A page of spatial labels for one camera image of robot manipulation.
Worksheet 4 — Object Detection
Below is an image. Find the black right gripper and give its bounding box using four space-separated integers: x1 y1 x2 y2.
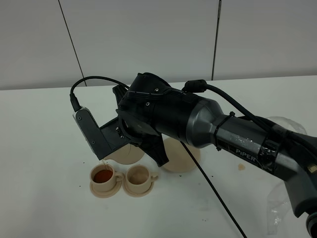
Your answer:
101 85 169 167

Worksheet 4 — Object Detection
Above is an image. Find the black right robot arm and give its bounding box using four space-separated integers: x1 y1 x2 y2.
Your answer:
97 73 317 238

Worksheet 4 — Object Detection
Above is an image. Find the tan teapot saucer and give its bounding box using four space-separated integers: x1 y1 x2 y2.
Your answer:
162 137 196 173

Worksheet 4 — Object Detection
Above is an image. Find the left tan teacup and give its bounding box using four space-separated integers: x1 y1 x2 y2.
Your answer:
90 164 124 194

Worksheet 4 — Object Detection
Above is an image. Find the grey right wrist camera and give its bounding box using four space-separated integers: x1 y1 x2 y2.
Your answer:
73 108 111 160

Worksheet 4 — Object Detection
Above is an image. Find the clear plastic bag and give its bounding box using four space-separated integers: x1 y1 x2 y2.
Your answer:
266 116 307 236

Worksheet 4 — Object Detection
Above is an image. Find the tan cup saucer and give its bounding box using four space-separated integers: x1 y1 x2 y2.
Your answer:
90 181 122 198
122 181 155 197

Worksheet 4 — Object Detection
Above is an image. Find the tan teacup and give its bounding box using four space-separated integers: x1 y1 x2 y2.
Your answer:
90 164 124 194
125 165 159 193

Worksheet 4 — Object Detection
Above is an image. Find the right tan cup saucer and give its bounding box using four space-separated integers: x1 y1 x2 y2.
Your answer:
122 181 155 197

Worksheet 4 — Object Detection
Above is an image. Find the right tan teacup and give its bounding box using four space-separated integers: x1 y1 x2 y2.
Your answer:
125 165 159 193

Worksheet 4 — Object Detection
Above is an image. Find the tan ceramic teapot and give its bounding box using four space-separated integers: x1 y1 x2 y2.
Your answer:
104 144 145 165

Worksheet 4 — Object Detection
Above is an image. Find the black camera cable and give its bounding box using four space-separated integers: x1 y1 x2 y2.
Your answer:
69 75 129 112

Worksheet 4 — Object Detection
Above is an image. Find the left tan cup saucer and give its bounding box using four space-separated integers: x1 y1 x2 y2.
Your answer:
90 181 122 198

